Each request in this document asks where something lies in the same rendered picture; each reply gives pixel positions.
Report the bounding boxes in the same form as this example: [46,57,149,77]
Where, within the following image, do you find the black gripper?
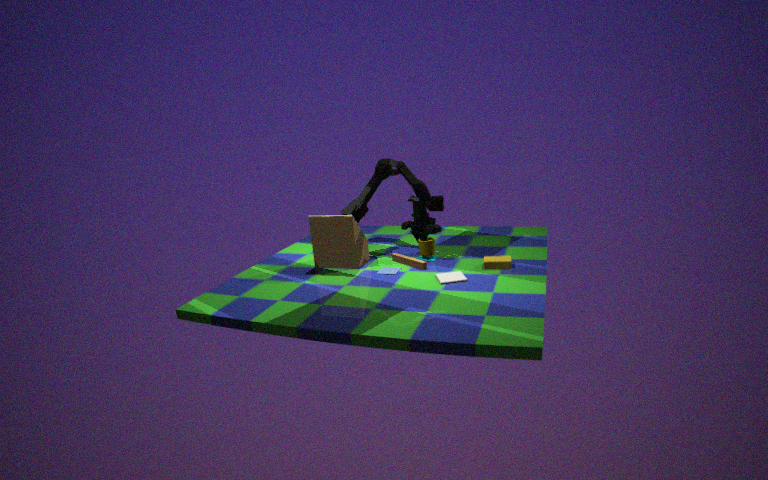
[401,211,442,242]

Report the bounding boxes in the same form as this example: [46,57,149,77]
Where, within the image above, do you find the white square tile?
[436,271,468,285]

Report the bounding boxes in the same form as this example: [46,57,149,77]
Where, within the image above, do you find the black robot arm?
[341,158,444,223]

